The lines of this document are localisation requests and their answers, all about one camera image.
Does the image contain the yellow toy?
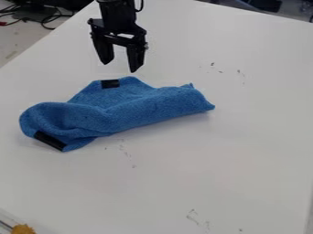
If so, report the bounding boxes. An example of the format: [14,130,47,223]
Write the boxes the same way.
[9,223,38,234]

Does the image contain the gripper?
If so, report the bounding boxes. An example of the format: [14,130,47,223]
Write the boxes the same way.
[86,0,149,73]

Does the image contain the blue cloth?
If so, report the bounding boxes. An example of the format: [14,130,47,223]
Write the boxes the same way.
[18,76,217,153]

